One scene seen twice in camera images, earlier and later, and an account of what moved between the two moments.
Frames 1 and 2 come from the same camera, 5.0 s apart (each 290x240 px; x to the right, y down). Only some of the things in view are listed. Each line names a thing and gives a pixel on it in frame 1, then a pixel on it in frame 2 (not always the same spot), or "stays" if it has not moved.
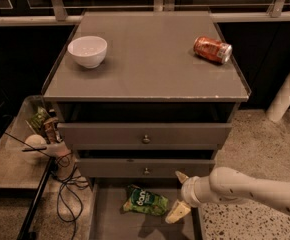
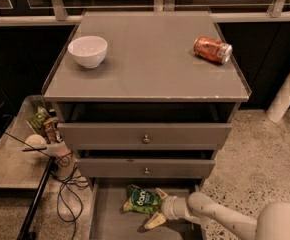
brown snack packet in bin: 51,132 stays
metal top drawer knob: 146,139 stays
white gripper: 187,190 -> 168,206
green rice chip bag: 140,199 stays
